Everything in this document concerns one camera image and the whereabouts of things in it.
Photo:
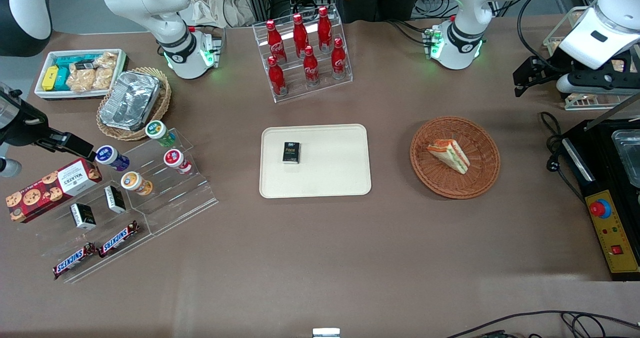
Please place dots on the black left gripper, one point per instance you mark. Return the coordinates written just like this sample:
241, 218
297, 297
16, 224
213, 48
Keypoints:
564, 68

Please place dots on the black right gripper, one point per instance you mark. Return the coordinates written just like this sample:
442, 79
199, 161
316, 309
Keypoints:
24, 127

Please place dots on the triangle sandwich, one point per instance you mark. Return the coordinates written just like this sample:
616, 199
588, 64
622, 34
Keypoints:
450, 155

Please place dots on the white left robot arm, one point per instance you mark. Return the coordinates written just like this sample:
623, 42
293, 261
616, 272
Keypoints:
465, 37

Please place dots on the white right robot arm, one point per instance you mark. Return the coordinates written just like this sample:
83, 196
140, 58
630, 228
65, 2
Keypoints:
165, 7

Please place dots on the silver foil tray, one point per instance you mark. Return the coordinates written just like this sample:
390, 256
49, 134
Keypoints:
130, 100

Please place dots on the light tan wicker basket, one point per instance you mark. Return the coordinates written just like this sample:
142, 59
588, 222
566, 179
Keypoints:
162, 102

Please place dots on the brown round wicker basket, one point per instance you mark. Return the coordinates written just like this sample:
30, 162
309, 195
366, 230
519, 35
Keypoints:
430, 178

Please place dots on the beige plastic tray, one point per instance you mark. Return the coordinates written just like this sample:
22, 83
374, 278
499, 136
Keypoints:
330, 173

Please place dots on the red Walkers cookie box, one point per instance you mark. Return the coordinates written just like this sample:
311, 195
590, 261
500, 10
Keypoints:
50, 190

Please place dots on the clear bag of fried snack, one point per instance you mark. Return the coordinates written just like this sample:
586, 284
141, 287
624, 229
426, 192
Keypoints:
625, 66
582, 98

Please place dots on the white plastic bin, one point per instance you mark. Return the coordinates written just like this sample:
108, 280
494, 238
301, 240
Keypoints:
42, 95

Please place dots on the small black white box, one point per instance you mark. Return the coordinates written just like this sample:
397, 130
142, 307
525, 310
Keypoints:
115, 199
82, 216

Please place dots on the clear bag of crackers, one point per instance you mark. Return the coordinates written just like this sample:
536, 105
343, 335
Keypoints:
105, 70
80, 80

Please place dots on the teal snack box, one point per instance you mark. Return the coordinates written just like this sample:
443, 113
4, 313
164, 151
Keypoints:
75, 59
62, 80

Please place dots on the orange cup blue lid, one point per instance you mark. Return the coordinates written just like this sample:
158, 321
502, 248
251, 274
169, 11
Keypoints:
134, 182

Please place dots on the yellow snack box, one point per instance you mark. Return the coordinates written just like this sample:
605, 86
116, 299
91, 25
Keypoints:
50, 78

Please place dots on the green lid cup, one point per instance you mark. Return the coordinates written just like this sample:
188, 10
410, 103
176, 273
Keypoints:
157, 130

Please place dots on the red lid cup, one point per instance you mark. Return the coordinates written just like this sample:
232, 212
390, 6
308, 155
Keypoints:
175, 158

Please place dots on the white base connector block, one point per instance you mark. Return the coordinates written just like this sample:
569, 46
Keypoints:
215, 47
432, 42

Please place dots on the Snickers chocolate bar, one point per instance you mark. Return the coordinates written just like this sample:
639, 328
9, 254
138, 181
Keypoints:
119, 239
72, 262

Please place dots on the clear acrylic stepped display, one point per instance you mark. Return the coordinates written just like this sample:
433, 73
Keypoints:
175, 203

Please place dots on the black sealing machine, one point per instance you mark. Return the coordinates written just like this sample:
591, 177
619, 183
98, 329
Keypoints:
595, 167

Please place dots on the red emergency stop button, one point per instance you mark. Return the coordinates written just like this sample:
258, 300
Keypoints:
600, 209

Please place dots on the person in dark clothes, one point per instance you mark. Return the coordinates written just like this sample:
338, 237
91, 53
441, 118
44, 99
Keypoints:
380, 0

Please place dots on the yellow control panel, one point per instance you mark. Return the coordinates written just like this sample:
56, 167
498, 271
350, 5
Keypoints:
615, 233

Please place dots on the red cola bottle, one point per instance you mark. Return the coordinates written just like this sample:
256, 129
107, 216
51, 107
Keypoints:
325, 30
300, 37
275, 42
311, 70
339, 62
276, 80

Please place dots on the crumpled beige cloth bag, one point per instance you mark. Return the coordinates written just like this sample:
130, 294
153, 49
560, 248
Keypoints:
215, 5

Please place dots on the clear acrylic bottle rack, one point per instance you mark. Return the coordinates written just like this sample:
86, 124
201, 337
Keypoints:
320, 90

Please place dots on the small black box gold print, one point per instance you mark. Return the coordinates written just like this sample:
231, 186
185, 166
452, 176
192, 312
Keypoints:
291, 152

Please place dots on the small silver white device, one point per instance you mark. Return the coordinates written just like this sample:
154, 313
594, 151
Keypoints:
326, 333

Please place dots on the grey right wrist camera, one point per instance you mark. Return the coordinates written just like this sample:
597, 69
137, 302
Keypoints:
9, 167

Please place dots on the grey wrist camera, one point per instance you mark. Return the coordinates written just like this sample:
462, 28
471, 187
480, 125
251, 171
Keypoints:
600, 83
9, 167

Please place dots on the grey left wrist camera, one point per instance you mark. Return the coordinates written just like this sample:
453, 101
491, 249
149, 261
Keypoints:
600, 83

